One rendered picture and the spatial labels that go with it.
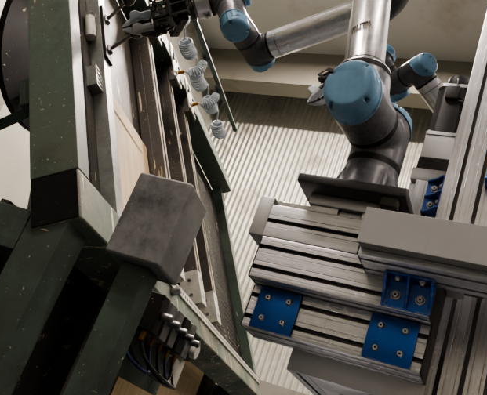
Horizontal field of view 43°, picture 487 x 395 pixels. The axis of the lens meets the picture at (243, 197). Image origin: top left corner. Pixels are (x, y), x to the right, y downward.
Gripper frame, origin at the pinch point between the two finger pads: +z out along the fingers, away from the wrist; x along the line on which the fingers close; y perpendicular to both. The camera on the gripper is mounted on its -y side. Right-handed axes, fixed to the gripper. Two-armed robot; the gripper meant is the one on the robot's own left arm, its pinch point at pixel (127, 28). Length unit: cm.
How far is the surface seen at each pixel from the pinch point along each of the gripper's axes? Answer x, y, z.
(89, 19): -7.4, -3.2, 10.9
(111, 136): 31.3, 6.4, 8.9
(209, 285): 73, -79, 6
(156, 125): 15.5, -44.8, 6.4
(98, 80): 14.3, 4.4, 9.9
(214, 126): -2, -128, -5
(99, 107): 21.8, 3.9, 11.4
